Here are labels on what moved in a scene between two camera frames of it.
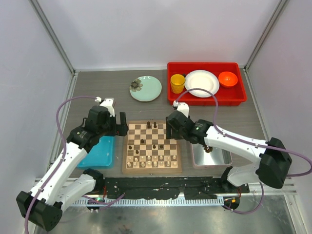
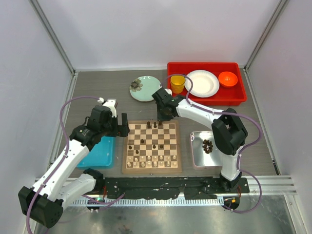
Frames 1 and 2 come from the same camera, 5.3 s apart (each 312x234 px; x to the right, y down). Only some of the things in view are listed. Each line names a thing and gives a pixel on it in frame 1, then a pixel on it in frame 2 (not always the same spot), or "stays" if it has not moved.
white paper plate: (203, 79) stays
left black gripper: (120, 129) stays
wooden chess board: (147, 149) stays
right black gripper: (168, 130) → (161, 118)
